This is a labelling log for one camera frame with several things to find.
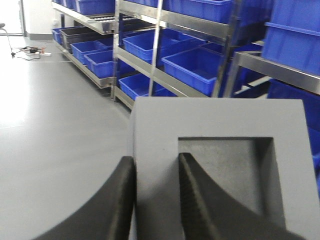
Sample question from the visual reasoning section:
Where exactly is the black bin on rack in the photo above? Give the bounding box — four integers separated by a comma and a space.
60, 27, 113, 54

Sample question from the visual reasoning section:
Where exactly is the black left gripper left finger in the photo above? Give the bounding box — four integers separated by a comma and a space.
37, 156, 136, 240

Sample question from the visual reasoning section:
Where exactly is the gray square hollow base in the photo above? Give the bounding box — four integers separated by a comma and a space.
127, 97, 320, 240

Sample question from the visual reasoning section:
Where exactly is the stainless steel shelf rack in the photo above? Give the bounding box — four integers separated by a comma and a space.
52, 0, 320, 107

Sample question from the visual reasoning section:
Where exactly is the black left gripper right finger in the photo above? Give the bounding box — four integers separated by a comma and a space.
178, 152, 302, 240

